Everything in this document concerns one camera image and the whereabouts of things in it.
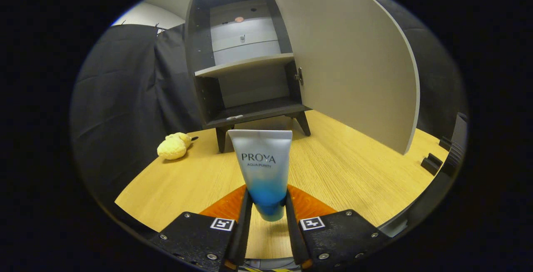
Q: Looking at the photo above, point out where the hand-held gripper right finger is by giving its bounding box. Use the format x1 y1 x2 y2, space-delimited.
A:
285 184 391 271

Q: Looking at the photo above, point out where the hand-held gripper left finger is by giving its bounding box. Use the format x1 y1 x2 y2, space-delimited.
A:
149 185 254 272

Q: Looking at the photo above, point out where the white blue tube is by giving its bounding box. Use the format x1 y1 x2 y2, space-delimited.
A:
227 130 293 222

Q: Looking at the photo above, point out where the beige cabinet door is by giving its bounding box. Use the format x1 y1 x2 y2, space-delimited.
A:
264 0 420 155

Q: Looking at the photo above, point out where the yellow plush toy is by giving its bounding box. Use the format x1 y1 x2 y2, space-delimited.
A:
157 132 199 160

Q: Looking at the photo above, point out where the beige cabinet shelf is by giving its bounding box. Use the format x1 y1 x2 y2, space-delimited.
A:
194 53 294 78

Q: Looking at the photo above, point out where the black backdrop cloth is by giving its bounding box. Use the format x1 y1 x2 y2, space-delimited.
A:
71 0 467 206

